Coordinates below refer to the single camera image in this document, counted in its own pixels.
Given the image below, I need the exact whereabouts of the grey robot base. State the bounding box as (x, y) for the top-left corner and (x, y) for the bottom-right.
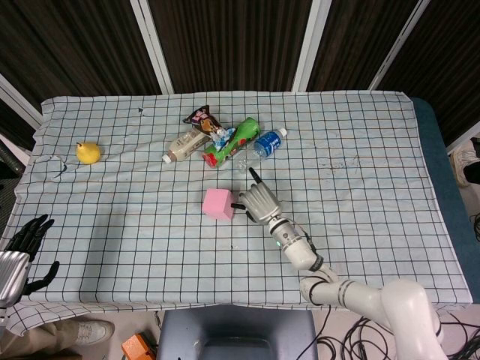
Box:
(156, 305), (319, 360)

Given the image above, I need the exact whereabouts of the white sneaker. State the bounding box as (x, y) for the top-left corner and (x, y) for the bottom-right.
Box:
(73, 319), (116, 347)

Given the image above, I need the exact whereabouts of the orange device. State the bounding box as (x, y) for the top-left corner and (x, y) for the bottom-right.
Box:
(120, 332), (158, 360)

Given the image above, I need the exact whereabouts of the white checked tablecloth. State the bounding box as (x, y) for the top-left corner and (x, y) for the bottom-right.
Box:
(0, 91), (473, 337)

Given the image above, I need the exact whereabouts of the clear water bottle blue label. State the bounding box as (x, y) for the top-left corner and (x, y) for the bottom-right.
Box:
(235, 127), (288, 172)

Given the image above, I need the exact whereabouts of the green bottle red cap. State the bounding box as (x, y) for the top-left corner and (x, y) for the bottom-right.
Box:
(202, 116), (261, 169)

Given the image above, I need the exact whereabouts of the yellow pear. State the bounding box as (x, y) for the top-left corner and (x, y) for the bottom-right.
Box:
(76, 141), (102, 165)

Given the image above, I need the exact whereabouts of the pink sponge cube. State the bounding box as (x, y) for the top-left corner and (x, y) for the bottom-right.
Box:
(202, 187), (236, 221)

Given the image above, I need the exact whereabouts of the beige milk tea bottle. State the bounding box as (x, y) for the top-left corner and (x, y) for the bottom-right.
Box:
(161, 129), (211, 164)

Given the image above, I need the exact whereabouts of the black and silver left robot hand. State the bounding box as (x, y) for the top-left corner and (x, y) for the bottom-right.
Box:
(0, 214), (61, 309)

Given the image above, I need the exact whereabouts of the white shoe dark opening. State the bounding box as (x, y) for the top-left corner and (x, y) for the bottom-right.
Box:
(449, 139), (480, 188)

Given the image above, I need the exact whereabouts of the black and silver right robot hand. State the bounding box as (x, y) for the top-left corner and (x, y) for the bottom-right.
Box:
(238, 166), (282, 224)

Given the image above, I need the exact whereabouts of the beige trouser leg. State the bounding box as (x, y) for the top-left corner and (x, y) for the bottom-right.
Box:
(7, 321), (82, 360)

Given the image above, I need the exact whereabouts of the black cable bundle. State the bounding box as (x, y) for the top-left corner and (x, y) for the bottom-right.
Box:
(316, 305), (480, 360)

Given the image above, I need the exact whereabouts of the white partition frame post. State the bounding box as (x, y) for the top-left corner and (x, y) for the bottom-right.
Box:
(0, 73), (44, 128)
(291, 0), (333, 93)
(369, 0), (431, 91)
(129, 0), (176, 95)

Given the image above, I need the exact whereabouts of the brown snack bag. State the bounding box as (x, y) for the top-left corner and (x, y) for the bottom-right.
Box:
(182, 105), (226, 142)

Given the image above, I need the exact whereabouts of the grey corrugated hose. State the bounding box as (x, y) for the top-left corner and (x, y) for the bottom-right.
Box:
(0, 147), (26, 176)

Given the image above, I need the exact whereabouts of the blue white candy wrapper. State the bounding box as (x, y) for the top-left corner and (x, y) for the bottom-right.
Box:
(209, 126), (237, 151)

